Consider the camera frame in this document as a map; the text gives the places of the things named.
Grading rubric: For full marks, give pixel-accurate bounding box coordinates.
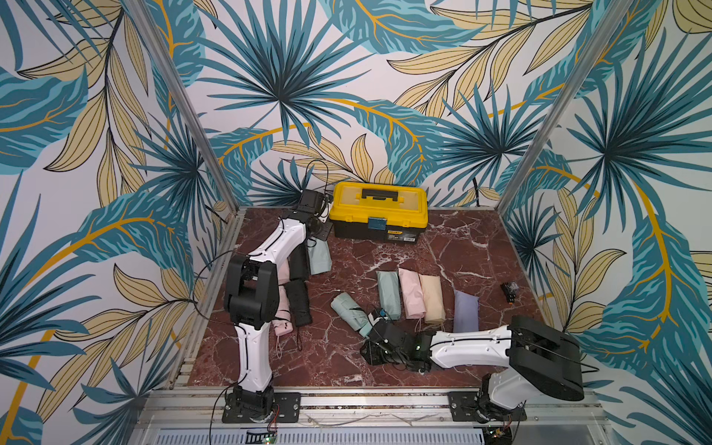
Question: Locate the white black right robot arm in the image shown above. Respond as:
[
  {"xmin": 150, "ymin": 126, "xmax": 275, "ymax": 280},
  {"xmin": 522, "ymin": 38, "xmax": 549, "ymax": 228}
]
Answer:
[{"xmin": 357, "ymin": 314, "xmax": 584, "ymax": 423}]

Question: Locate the black sleeved umbrella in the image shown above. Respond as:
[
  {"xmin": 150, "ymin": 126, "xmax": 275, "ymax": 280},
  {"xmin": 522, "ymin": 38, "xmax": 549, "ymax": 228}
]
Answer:
[{"xmin": 285, "ymin": 280, "xmax": 313, "ymax": 327}]

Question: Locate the aluminium frame rail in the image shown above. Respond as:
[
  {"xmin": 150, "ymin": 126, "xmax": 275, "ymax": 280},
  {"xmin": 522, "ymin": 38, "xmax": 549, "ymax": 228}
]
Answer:
[
  {"xmin": 124, "ymin": 0, "xmax": 239, "ymax": 214},
  {"xmin": 496, "ymin": 0, "xmax": 632, "ymax": 217}
]

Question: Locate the aluminium frame rail left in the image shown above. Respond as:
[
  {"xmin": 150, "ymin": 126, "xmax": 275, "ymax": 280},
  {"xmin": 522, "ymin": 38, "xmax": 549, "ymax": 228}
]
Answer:
[{"xmin": 124, "ymin": 0, "xmax": 239, "ymax": 214}]

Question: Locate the mint umbrella sleeve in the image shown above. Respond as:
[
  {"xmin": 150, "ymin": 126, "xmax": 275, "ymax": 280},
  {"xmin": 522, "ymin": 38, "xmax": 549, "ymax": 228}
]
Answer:
[{"xmin": 307, "ymin": 238, "xmax": 332, "ymax": 276}]

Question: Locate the beige sleeved umbrella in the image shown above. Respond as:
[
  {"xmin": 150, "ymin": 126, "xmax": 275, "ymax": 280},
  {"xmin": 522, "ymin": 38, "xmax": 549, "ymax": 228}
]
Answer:
[{"xmin": 419, "ymin": 274, "xmax": 446, "ymax": 324}]

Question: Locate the small black electrical part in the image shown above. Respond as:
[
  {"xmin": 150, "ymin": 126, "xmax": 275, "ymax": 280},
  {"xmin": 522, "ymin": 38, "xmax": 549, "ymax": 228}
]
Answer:
[{"xmin": 501, "ymin": 282, "xmax": 519, "ymax": 304}]

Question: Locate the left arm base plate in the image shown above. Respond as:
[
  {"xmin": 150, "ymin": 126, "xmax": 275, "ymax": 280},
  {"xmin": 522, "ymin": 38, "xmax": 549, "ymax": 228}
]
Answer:
[{"xmin": 222, "ymin": 389, "xmax": 301, "ymax": 424}]

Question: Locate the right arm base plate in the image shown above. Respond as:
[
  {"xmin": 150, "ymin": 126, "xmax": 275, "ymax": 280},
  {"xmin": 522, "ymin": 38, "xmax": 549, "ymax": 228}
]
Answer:
[{"xmin": 447, "ymin": 391, "xmax": 527, "ymax": 424}]

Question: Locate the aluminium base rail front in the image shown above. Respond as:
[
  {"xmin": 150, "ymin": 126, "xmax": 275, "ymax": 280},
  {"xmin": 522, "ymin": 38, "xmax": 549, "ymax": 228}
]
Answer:
[{"xmin": 129, "ymin": 387, "xmax": 617, "ymax": 444}]

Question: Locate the yellow black toolbox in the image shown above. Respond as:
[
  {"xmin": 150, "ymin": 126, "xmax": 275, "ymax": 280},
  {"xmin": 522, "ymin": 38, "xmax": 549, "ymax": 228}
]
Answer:
[{"xmin": 329, "ymin": 182, "xmax": 428, "ymax": 244}]

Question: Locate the pink sleeved umbrella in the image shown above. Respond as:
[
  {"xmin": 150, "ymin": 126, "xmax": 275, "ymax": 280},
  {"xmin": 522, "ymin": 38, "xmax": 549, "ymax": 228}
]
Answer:
[{"xmin": 398, "ymin": 268, "xmax": 426, "ymax": 320}]

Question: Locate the pink umbrella sleeve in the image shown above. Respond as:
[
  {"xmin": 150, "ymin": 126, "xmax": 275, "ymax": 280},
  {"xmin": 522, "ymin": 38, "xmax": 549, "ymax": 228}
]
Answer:
[{"xmin": 277, "ymin": 260, "xmax": 291, "ymax": 286}]

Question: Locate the lavender sleeved umbrella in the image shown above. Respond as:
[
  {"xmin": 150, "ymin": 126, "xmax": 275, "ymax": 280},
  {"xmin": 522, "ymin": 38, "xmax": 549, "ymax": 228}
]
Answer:
[{"xmin": 454, "ymin": 290, "xmax": 479, "ymax": 333}]

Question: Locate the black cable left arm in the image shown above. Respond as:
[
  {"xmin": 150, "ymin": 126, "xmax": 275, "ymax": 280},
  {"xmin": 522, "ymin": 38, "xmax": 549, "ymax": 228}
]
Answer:
[{"xmin": 191, "ymin": 249, "xmax": 237, "ymax": 321}]

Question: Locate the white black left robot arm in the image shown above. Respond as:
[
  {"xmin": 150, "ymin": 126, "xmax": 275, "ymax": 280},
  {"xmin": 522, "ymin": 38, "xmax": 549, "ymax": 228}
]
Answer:
[{"xmin": 224, "ymin": 190, "xmax": 332, "ymax": 420}]

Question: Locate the mint sleeved umbrella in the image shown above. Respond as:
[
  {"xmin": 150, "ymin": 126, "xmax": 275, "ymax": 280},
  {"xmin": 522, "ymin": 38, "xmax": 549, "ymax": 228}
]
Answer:
[
  {"xmin": 376, "ymin": 271, "xmax": 402, "ymax": 321},
  {"xmin": 330, "ymin": 292, "xmax": 376, "ymax": 339}
]

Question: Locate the aluminium frame rail right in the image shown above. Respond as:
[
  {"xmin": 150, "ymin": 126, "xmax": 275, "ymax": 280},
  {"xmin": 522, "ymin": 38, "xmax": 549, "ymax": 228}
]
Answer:
[{"xmin": 496, "ymin": 0, "xmax": 632, "ymax": 217}]

